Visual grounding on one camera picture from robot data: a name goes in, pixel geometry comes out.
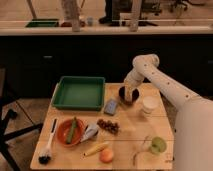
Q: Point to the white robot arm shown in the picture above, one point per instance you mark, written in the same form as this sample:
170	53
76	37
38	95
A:
193	139

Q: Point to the dark brown bowl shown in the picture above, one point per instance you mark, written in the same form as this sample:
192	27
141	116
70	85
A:
135	96

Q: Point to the yellow corn cob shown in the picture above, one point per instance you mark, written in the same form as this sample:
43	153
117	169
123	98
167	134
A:
96	148

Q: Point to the wooden table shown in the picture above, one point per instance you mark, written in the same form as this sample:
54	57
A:
130	145

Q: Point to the black office chair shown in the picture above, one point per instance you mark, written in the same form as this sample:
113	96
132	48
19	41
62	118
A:
4	137

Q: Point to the green plastic cup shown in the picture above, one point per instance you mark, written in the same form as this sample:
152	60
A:
158	146

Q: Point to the white paper cup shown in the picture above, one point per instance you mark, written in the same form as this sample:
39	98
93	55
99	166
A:
149	104

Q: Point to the orange fruit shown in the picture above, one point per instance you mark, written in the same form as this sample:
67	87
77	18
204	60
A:
106	155

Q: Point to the blue sponge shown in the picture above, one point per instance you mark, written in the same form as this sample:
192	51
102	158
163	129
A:
110	107

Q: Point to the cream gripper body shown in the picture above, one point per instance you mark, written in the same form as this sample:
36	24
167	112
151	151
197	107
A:
128	93

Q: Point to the background green tray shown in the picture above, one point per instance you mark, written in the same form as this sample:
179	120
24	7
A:
43	23

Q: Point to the white black dish brush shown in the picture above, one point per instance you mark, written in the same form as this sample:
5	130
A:
45	154

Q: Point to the green cucumber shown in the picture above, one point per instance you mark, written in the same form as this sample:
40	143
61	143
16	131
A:
71	131

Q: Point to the green plastic tray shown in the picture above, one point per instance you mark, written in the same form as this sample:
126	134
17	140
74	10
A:
79	93

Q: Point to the bunch of dark grapes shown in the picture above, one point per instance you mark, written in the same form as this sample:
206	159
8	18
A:
109	126

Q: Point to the orange plastic bowl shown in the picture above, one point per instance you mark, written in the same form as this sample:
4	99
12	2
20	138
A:
64	129

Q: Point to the background blue cup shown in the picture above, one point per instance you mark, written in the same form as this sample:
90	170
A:
90	21

